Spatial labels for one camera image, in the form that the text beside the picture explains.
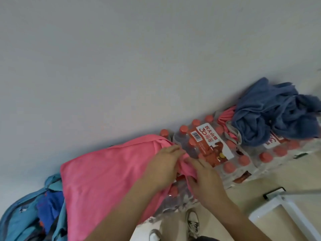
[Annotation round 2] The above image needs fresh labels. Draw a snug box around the person's left hand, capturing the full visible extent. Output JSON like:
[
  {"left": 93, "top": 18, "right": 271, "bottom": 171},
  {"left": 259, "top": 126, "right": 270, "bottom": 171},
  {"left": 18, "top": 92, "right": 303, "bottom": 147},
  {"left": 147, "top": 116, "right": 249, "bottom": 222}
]
[{"left": 142, "top": 144, "right": 187, "bottom": 190}]

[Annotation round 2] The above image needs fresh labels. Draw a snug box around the person's right hand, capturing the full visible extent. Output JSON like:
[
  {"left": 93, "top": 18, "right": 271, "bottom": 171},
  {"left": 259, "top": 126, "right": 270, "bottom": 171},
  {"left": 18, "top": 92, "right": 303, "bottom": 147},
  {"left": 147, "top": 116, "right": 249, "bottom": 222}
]
[{"left": 184, "top": 157, "right": 230, "bottom": 211}]

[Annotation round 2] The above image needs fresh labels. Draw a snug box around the grey-blue towel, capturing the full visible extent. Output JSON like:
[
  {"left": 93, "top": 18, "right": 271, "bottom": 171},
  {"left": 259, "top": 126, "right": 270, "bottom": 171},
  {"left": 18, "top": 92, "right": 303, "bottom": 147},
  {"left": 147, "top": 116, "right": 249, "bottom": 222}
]
[{"left": 230, "top": 77, "right": 321, "bottom": 148}]

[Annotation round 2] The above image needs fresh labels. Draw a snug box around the blue t-shirt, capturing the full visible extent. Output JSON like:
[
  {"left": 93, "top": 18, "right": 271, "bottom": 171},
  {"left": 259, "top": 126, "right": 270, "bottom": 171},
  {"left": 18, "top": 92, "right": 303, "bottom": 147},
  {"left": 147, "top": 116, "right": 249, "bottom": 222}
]
[{"left": 36, "top": 190, "right": 66, "bottom": 234}]

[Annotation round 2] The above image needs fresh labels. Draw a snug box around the light blue backpack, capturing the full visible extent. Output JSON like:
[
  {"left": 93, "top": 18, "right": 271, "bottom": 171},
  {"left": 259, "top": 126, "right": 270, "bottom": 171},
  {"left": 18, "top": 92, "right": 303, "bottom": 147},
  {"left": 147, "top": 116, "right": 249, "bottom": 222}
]
[{"left": 0, "top": 173, "right": 69, "bottom": 241}]

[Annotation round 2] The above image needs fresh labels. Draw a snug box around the person's right forearm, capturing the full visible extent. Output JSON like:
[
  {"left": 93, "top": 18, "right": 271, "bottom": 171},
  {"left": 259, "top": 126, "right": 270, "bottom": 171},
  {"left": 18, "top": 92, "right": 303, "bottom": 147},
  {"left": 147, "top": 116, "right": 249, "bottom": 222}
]
[{"left": 207, "top": 197, "right": 273, "bottom": 241}]

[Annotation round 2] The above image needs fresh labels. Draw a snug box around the person's left forearm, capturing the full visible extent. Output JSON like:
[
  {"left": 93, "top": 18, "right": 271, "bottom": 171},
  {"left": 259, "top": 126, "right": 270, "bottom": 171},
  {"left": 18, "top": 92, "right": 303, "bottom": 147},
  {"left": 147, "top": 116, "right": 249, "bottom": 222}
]
[{"left": 85, "top": 177, "right": 164, "bottom": 241}]

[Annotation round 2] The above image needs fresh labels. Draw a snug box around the stack of water bottle packs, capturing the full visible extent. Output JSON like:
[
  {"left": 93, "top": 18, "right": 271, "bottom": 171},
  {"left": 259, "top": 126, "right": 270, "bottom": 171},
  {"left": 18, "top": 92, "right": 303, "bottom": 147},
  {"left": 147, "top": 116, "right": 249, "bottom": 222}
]
[{"left": 148, "top": 106, "right": 321, "bottom": 224}]

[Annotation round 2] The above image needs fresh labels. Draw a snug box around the white and black sneaker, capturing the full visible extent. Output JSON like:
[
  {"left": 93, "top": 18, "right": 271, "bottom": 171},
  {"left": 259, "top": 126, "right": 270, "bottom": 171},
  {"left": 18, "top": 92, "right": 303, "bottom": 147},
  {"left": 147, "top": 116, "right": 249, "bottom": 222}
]
[
  {"left": 186, "top": 208, "right": 201, "bottom": 239},
  {"left": 149, "top": 229, "right": 163, "bottom": 241}
]

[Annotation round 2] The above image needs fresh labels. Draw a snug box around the white gym machine frame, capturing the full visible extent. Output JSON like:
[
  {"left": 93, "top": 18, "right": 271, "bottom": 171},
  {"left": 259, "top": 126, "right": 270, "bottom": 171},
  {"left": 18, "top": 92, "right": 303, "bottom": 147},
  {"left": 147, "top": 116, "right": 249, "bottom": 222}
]
[{"left": 248, "top": 186, "right": 321, "bottom": 241}]

